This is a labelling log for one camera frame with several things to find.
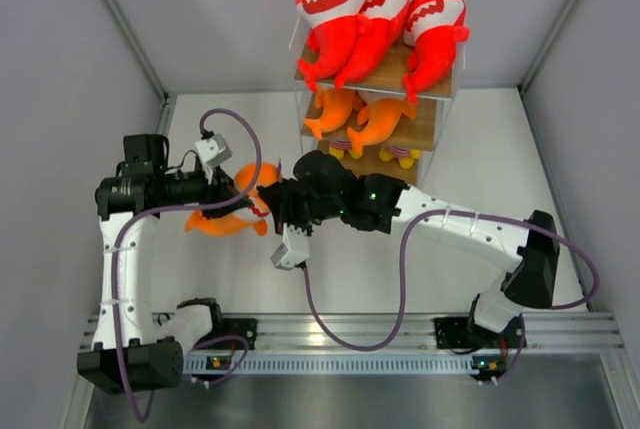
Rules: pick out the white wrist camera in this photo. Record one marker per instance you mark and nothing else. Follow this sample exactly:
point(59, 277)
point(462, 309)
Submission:
point(213, 151)
point(294, 249)

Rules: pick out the yellow striped plush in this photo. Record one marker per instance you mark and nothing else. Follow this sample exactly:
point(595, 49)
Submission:
point(406, 157)
point(339, 148)

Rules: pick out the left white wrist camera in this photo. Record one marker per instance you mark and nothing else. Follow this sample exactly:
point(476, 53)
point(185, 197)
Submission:
point(213, 151)

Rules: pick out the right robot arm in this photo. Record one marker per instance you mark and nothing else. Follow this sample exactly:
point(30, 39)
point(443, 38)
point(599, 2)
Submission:
point(535, 288)

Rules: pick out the white wire wooden shelf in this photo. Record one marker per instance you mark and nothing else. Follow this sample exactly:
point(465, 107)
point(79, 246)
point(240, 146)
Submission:
point(386, 82)

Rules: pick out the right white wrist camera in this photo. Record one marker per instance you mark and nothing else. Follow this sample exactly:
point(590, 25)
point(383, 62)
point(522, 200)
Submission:
point(294, 249)

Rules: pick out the red shark plush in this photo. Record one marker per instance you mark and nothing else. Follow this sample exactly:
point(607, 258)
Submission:
point(334, 27)
point(433, 29)
point(386, 21)

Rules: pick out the orange shark plush on shelf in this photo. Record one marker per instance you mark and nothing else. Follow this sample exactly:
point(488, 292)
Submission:
point(336, 106)

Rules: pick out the yellow striped plush left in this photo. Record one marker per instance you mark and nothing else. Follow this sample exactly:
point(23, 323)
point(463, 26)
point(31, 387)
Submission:
point(339, 148)

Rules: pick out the yellow striped plush right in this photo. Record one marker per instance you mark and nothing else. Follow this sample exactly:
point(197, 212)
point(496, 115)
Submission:
point(406, 157)

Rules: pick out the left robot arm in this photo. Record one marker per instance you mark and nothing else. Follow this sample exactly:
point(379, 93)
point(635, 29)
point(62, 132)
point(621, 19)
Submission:
point(130, 350)

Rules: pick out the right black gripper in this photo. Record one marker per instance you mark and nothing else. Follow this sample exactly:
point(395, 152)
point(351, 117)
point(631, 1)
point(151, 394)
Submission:
point(279, 198)

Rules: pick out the orange shark plush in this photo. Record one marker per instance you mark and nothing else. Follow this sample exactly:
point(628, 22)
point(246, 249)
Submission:
point(378, 120)
point(336, 106)
point(251, 212)

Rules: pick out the grey slotted cable duct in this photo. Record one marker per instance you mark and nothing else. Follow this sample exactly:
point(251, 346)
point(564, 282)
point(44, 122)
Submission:
point(376, 364)

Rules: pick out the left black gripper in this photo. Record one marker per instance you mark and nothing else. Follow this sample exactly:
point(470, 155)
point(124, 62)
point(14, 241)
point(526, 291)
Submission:
point(221, 187)

